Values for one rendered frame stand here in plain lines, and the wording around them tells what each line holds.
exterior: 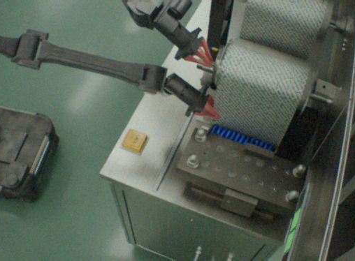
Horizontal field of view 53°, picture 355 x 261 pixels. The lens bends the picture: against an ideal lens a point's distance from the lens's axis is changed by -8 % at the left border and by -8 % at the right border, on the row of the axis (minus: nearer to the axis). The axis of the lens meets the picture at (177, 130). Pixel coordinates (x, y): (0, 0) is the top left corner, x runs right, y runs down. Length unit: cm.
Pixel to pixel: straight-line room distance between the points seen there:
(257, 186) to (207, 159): 17
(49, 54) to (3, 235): 145
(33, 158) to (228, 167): 131
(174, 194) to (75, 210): 109
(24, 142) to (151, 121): 106
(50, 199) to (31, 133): 41
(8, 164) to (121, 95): 93
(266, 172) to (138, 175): 42
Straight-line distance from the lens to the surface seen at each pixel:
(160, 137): 136
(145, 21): 107
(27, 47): 112
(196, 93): 116
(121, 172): 130
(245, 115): 116
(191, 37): 106
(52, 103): 269
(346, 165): 76
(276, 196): 116
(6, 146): 227
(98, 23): 320
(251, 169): 118
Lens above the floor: 205
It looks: 57 degrees down
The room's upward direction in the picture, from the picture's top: 3 degrees clockwise
